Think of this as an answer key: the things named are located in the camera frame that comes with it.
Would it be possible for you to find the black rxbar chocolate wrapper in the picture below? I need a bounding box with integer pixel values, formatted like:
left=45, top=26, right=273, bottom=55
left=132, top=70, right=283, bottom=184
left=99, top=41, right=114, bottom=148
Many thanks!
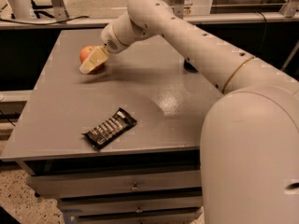
left=83, top=108, right=137, bottom=150

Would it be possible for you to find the grey drawer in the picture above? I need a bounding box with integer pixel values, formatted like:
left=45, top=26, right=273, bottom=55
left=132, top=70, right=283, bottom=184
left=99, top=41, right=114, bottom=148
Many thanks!
left=64, top=208, right=203, bottom=224
left=27, top=171, right=201, bottom=199
left=58, top=196, right=202, bottom=217

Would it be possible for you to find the metal bracket post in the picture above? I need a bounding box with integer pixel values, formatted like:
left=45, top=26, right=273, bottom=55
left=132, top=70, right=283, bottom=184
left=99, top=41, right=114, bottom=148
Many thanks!
left=172, top=0, right=187, bottom=21
left=50, top=0, right=68, bottom=21

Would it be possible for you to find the metal bracket post left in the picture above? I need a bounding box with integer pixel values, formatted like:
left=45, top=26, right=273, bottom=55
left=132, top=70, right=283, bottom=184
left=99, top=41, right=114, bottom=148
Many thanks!
left=50, top=0, right=68, bottom=21

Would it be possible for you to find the black cable on rail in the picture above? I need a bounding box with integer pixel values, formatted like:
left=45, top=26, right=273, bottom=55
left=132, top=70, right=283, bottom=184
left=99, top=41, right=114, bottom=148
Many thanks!
left=0, top=15, right=91, bottom=26

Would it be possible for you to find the middle grey drawer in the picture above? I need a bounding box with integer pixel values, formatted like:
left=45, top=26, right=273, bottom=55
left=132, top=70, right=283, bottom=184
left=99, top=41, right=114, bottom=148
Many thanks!
left=58, top=196, right=202, bottom=217

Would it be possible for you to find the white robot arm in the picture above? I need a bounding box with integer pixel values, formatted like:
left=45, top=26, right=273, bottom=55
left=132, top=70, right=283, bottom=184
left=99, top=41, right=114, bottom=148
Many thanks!
left=79, top=0, right=299, bottom=224

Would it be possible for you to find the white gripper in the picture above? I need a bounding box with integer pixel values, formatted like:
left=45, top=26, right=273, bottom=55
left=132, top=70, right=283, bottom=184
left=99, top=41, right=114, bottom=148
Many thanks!
left=78, top=24, right=129, bottom=76

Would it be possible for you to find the top grey drawer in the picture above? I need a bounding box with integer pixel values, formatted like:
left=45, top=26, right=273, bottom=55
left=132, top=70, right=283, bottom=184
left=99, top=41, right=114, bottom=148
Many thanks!
left=27, top=171, right=201, bottom=199

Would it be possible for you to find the bottom grey drawer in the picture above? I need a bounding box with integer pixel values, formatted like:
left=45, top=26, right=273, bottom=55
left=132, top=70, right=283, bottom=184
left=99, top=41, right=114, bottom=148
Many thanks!
left=64, top=208, right=203, bottom=224

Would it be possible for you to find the metal bracket post centre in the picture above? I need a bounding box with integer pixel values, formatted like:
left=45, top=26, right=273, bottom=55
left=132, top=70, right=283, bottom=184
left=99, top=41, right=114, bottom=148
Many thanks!
left=172, top=0, right=187, bottom=21

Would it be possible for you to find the grey metal rail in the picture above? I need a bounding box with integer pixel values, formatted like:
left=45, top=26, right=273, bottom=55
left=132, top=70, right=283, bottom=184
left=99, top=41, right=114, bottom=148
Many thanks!
left=0, top=12, right=299, bottom=30

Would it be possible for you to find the white pipe background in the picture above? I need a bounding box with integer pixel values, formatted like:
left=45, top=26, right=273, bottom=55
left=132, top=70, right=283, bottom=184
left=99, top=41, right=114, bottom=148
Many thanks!
left=6, top=0, right=36, bottom=20

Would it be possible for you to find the grey drawer cabinet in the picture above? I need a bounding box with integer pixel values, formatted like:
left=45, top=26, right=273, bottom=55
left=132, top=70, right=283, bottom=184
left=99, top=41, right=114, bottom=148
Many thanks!
left=0, top=24, right=225, bottom=224

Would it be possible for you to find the red orange apple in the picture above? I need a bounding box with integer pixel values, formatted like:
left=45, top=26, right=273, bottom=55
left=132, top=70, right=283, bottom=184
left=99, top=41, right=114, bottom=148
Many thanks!
left=78, top=45, right=106, bottom=73

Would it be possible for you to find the blue pepsi soda can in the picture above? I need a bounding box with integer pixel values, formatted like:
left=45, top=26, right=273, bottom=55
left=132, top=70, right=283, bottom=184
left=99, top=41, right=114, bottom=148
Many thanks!
left=183, top=59, right=198, bottom=73

